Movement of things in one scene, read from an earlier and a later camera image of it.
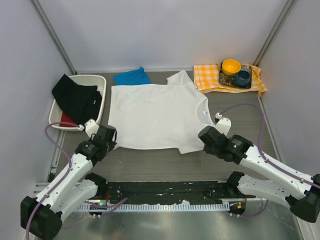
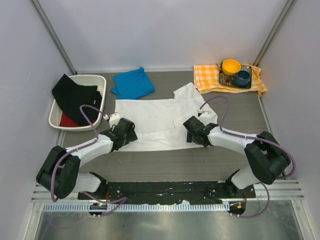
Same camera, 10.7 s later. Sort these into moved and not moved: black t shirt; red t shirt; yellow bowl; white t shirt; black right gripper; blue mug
Moved: white t shirt; black right gripper
Not moved: blue mug; black t shirt; red t shirt; yellow bowl
